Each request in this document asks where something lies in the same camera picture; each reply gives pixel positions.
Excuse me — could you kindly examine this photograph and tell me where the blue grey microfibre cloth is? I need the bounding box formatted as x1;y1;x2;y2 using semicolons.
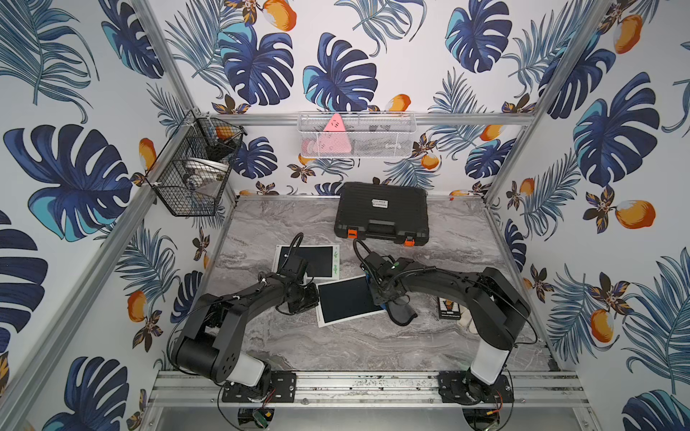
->
386;298;418;327

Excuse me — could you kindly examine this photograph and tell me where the black plastic tool case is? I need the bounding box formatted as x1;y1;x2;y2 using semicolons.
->
333;182;431;247

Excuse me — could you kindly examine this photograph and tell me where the pink triangular card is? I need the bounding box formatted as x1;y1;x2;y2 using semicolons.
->
314;113;353;156

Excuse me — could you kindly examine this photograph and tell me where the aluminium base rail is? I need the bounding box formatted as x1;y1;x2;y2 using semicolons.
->
148;371;589;409

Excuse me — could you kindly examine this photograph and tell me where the white drawing tablet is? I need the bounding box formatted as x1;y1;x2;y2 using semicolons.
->
293;244;341;285
316;276;386;328

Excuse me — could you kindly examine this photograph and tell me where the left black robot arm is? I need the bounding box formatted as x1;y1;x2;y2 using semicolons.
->
169;233;319;402

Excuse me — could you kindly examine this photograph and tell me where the white knitted glove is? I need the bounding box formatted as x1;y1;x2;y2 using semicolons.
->
460;314;478;335

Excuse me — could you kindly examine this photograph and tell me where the white mesh wall basket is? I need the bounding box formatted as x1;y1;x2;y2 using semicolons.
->
296;111;417;159

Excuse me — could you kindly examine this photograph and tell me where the black wire basket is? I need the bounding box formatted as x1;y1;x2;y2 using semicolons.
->
145;111;246;217

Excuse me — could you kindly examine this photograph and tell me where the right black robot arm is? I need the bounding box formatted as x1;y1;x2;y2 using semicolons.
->
353;239;531;406

